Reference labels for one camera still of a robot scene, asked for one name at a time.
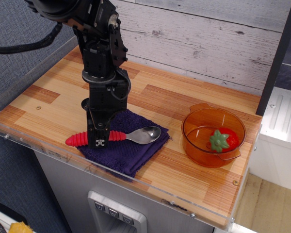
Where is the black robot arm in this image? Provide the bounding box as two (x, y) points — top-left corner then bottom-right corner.
(27, 0), (131, 148)

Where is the red handled metal spoon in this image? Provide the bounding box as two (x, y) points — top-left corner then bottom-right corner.
(65, 126), (162, 147)

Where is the orange transparent plastic pot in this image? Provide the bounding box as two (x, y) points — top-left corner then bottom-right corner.
(181, 104), (246, 168)

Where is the clear acrylic front guard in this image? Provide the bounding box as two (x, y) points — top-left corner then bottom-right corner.
(0, 123), (238, 233)

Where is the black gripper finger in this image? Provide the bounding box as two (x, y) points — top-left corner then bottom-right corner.
(86, 111), (110, 149)

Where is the purple folded cloth napkin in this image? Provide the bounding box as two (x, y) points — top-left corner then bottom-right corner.
(77, 110), (169, 178)

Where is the clear acrylic left guard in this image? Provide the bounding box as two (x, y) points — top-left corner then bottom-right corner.
(0, 36), (77, 111)

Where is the white toy sink drainboard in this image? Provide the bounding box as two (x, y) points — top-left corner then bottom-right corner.
(260, 87), (291, 144)

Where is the silver dispenser button panel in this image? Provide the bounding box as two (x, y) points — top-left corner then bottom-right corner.
(87, 191), (148, 233)

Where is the red toy strawberry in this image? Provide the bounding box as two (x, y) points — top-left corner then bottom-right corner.
(209, 128), (239, 153)

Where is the grey toy fridge cabinet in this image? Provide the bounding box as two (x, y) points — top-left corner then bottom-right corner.
(35, 152), (214, 233)

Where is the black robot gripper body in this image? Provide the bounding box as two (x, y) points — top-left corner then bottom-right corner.
(81, 69), (131, 131)

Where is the clear acrylic guard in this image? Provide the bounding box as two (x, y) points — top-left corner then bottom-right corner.
(0, 36), (77, 111)
(0, 123), (238, 233)

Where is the yellow object at corner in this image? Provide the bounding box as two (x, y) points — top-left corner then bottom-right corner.
(8, 222), (34, 233)

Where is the black braided cable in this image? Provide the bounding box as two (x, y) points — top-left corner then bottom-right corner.
(0, 21), (64, 54)

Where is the black right vertical post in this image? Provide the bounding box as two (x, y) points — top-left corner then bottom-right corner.
(256, 9), (291, 116)

